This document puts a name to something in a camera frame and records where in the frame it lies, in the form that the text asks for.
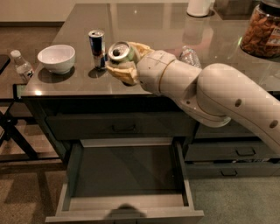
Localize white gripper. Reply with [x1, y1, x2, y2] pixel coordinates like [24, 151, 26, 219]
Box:
[106, 42, 176, 95]

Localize green soda can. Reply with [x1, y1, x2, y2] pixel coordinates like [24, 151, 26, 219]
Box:
[108, 41, 135, 64]

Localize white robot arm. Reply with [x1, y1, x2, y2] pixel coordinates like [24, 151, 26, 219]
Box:
[106, 41, 280, 153]

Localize blue silver energy drink can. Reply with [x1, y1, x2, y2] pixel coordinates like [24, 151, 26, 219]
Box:
[88, 30, 107, 70]

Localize clear plastic bottle on counter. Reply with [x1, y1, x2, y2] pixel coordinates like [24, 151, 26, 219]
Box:
[179, 45, 201, 68]

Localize grey counter cabinet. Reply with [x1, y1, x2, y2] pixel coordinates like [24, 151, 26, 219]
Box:
[24, 3, 279, 165]

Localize grey top left drawer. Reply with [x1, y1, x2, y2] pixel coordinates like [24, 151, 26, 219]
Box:
[45, 112, 197, 140]

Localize grey middle right drawer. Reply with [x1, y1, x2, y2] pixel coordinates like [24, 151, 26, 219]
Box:
[185, 141, 280, 162]

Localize open grey middle drawer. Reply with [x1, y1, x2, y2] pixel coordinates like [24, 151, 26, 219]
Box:
[45, 140, 204, 224]

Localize grey top right drawer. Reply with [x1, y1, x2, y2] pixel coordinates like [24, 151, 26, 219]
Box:
[195, 121, 254, 138]

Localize grey bottom right drawer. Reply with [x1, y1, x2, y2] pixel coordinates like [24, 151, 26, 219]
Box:
[185, 163, 280, 179]

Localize white ceramic bowl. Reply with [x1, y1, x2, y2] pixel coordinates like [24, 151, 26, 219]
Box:
[38, 45, 75, 74]

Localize small water bottle white cap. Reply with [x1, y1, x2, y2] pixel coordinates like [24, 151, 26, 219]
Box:
[10, 50, 34, 83]

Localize clear jar of snacks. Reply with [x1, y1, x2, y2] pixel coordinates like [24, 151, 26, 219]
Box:
[241, 0, 280, 58]

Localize dark side table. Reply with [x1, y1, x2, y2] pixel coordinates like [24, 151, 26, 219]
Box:
[0, 53, 39, 161]

